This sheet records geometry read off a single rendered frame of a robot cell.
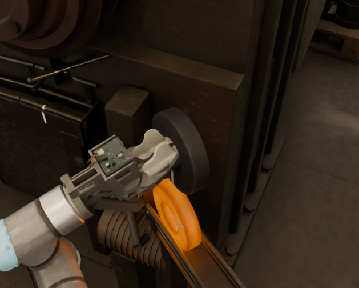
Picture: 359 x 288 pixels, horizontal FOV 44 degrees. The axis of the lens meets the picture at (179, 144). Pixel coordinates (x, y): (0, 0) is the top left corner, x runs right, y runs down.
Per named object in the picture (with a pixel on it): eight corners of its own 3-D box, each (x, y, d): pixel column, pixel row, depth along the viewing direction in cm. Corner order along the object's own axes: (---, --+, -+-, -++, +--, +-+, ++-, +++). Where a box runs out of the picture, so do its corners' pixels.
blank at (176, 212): (179, 232, 103) (166, 238, 102) (158, 171, 99) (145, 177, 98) (210, 255, 89) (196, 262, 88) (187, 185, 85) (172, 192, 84)
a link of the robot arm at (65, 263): (58, 310, 80) (28, 294, 71) (39, 259, 86) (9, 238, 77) (96, 286, 80) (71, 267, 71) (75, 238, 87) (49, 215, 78)
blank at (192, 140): (164, 91, 79) (147, 97, 78) (212, 138, 69) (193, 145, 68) (168, 155, 89) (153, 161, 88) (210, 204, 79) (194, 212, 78)
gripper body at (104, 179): (138, 161, 68) (71, 204, 67) (153, 187, 75) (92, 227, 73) (117, 130, 73) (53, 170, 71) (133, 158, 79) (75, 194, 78)
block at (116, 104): (132, 144, 126) (124, 79, 108) (157, 154, 124) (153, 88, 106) (113, 171, 119) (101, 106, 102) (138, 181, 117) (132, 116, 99)
